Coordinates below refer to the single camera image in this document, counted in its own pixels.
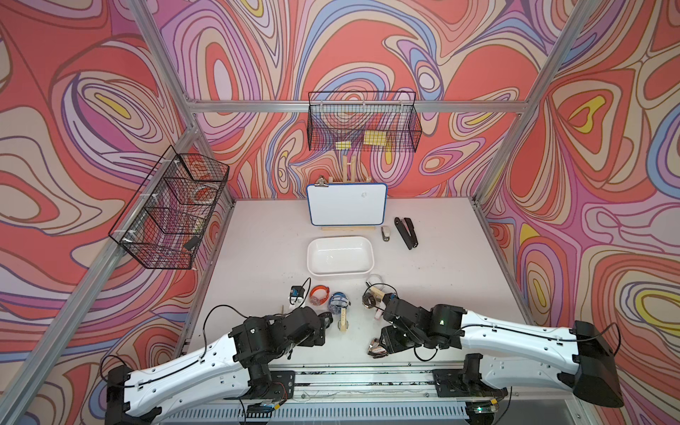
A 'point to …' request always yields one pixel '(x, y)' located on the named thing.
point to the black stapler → (407, 231)
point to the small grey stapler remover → (385, 231)
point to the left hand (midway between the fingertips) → (317, 328)
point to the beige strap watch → (343, 323)
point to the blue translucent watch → (338, 301)
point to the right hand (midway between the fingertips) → (389, 351)
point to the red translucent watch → (319, 295)
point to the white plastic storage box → (343, 256)
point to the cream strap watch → (377, 293)
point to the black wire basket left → (162, 225)
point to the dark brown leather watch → (369, 300)
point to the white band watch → (375, 279)
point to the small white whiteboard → (347, 204)
